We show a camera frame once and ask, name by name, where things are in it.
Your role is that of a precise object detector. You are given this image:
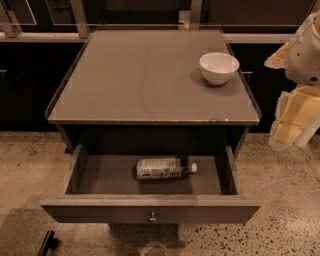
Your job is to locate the blue labelled plastic bottle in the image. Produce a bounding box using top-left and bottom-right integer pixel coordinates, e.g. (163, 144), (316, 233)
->
(136, 157), (197, 180)

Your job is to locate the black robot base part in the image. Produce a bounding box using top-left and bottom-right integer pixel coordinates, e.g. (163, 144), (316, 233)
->
(37, 230), (59, 256)

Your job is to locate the metal railing frame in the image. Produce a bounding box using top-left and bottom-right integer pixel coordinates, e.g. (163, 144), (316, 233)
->
(0, 0), (319, 39)

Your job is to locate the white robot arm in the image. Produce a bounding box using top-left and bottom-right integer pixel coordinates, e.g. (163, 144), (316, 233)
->
(264, 10), (320, 151)

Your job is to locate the open grey top drawer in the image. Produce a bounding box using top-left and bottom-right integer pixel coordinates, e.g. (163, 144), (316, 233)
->
(41, 145), (260, 224)

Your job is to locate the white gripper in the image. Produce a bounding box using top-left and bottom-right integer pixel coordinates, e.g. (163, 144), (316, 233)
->
(264, 19), (320, 151)

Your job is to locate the white ceramic bowl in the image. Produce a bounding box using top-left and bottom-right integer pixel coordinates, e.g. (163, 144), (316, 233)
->
(199, 52), (240, 86)

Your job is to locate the round metal drawer knob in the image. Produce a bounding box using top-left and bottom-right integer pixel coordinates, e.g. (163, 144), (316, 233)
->
(148, 212), (158, 223)

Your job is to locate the grey cabinet with glass top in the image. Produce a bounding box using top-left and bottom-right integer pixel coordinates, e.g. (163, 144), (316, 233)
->
(46, 30), (261, 155)

